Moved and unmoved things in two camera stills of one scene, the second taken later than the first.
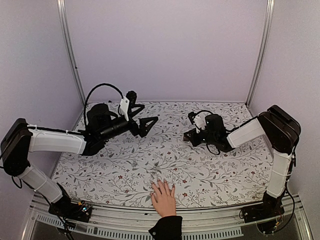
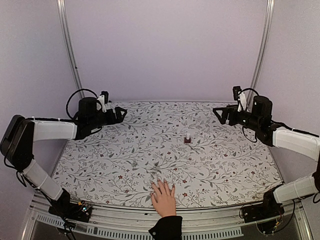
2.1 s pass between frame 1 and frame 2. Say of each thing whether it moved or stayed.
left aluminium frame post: stayed
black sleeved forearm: stayed
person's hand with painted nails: stayed
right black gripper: moved
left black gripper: moved
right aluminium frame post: stayed
